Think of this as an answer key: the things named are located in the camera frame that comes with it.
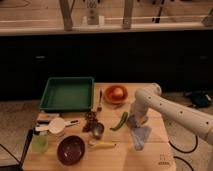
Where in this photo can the green plastic cup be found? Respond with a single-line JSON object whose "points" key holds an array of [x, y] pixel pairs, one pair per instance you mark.
{"points": [[39, 143]]}

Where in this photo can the orange bowl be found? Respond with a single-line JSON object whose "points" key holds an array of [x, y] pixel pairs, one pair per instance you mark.
{"points": [[108, 94]]}

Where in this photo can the dark purple bowl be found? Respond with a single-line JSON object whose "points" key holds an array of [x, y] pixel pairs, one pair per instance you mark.
{"points": [[71, 150]]}

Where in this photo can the green chili pepper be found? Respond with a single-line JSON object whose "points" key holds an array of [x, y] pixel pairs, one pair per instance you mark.
{"points": [[121, 122]]}

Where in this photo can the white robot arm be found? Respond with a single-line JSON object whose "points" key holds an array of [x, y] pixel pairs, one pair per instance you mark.
{"points": [[150, 97]]}

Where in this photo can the blue folded cloth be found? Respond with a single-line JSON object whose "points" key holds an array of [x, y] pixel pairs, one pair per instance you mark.
{"points": [[140, 136]]}

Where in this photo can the dark red grape bunch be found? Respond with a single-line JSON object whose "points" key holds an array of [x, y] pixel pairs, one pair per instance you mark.
{"points": [[91, 119]]}

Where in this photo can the green plastic tray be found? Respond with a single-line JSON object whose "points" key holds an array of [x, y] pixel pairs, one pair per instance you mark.
{"points": [[68, 94]]}

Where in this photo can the dark object on floor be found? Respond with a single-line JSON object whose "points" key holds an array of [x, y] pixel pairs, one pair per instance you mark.
{"points": [[199, 99]]}

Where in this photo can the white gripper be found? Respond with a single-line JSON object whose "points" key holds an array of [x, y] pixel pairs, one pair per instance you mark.
{"points": [[139, 109]]}

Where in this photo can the yellow round fruit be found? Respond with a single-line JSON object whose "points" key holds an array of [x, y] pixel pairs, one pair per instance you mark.
{"points": [[117, 93]]}

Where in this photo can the metal fork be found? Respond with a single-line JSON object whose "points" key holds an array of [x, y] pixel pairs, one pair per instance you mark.
{"points": [[99, 107]]}

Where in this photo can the small metal cup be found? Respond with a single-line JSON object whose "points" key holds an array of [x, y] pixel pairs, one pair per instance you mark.
{"points": [[97, 130]]}

